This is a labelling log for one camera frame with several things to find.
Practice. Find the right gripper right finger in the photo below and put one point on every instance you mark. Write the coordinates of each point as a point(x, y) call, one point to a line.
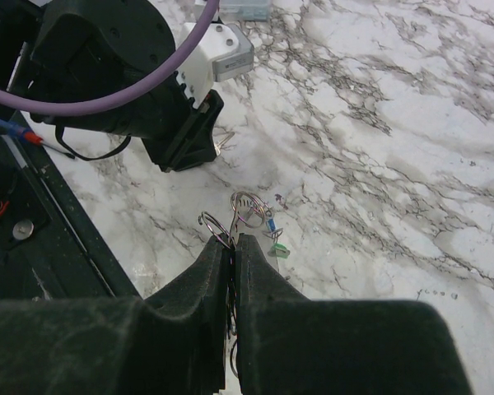
point(289, 344)

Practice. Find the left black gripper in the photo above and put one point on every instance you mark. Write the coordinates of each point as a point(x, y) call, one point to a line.
point(183, 138)

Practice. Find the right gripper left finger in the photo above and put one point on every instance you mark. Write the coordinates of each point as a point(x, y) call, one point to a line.
point(170, 343)

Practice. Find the keyring bunch with keys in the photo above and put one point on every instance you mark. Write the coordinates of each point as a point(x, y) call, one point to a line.
point(250, 213)

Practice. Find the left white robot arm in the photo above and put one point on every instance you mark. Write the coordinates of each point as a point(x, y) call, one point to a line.
point(112, 67)

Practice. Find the clear plastic organizer box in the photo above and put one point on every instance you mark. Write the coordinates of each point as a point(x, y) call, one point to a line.
point(246, 10)

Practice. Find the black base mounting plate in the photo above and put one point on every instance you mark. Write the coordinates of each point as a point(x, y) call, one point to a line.
point(49, 248)

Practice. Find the blue handled screwdriver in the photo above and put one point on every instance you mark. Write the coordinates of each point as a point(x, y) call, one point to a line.
point(25, 134)

